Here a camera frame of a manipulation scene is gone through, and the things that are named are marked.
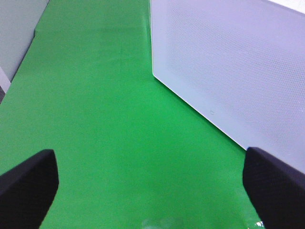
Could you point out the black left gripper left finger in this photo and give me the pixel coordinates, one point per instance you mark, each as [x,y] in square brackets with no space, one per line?
[27,191]

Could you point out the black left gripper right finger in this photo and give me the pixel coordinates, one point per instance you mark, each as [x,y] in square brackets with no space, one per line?
[275,189]

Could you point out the white microwave door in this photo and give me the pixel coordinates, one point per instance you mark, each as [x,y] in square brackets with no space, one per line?
[240,64]

